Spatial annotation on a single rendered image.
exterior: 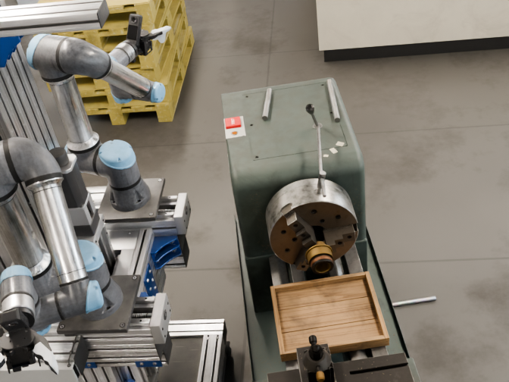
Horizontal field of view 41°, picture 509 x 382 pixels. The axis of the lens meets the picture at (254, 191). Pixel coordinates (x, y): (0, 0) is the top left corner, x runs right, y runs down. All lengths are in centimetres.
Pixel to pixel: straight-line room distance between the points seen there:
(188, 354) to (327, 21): 299
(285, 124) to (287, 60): 298
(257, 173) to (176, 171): 218
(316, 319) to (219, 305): 133
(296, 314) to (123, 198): 74
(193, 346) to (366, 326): 112
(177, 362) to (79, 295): 147
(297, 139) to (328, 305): 62
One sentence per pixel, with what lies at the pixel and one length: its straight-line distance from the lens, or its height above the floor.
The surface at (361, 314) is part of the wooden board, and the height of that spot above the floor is 88.
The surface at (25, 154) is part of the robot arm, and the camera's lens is 179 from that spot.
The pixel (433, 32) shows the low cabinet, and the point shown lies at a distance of 544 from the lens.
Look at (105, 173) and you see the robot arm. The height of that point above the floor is 132.
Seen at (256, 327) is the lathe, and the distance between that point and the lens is 282.
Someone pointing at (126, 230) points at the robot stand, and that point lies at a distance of 256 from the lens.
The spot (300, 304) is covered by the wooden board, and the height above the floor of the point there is 88.
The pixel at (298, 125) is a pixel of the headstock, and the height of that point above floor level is 125.
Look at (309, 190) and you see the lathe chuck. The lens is 231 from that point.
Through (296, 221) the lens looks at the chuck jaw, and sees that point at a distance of 226.
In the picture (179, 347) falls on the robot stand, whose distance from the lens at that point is 324.
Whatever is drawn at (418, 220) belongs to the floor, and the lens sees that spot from 400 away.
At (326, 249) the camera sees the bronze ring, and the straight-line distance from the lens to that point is 228.
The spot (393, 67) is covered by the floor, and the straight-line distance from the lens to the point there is 537.
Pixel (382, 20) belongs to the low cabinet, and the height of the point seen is 33.
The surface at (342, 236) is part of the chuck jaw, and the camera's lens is 233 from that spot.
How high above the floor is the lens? 274
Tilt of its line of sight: 40 degrees down
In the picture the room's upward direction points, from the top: 9 degrees counter-clockwise
